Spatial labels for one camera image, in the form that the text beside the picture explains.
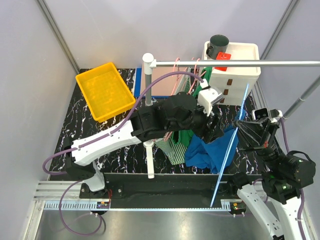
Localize white rack foot bar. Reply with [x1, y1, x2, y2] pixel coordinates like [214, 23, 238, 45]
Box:
[144, 140, 155, 179]

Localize dark grey mug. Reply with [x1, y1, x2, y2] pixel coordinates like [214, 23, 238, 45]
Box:
[206, 34, 230, 60]

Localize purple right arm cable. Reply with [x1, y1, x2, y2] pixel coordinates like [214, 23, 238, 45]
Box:
[279, 116, 310, 240]

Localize purple floor cable loop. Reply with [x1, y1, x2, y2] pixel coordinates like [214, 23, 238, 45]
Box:
[58, 178, 107, 236]

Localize blue tank top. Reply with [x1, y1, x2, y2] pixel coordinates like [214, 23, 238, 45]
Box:
[184, 125, 235, 174]

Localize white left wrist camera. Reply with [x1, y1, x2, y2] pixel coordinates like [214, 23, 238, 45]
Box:
[197, 85, 224, 117]

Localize pink wire hanger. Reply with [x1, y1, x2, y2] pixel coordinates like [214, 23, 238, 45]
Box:
[186, 57, 207, 95]
[170, 57, 182, 96]

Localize black marbled mat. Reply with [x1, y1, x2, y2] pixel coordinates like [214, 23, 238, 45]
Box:
[46, 68, 265, 175]

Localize blue framed pink board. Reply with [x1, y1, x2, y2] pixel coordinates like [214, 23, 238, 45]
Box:
[133, 67, 191, 98]

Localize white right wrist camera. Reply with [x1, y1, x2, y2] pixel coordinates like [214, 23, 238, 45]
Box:
[251, 107, 283, 123]

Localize metal clothes rail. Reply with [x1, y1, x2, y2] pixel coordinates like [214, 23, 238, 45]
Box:
[149, 60, 320, 68]

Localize red plastic block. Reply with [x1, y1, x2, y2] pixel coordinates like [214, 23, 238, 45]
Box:
[215, 52, 232, 72]

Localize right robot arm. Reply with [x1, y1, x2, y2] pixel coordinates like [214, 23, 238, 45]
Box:
[227, 117, 316, 240]

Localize green white striped tank top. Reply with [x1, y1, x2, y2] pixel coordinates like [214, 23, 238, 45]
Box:
[154, 72, 193, 166]

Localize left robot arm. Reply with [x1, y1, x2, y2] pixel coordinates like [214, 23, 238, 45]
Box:
[65, 88, 224, 198]

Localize white drawer unit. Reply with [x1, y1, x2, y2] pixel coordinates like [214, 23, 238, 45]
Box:
[205, 42, 261, 106]

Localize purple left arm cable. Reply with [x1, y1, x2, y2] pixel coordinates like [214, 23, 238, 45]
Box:
[41, 71, 208, 176]

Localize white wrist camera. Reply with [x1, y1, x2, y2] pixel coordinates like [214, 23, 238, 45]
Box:
[251, 107, 283, 123]
[197, 85, 224, 117]

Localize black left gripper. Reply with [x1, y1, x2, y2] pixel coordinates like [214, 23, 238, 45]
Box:
[167, 97, 225, 143]

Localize yellow plastic bin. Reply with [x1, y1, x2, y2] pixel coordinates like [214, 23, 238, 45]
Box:
[75, 62, 136, 123]

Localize white grey rack post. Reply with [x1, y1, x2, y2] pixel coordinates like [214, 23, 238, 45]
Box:
[142, 53, 155, 106]

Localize light blue wire hanger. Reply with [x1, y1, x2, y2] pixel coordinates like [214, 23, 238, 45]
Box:
[209, 83, 250, 208]

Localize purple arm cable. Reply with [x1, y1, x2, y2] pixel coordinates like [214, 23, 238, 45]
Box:
[41, 71, 208, 176]
[279, 116, 310, 240]

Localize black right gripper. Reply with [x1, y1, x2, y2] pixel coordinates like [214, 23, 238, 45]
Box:
[232, 115, 285, 172]

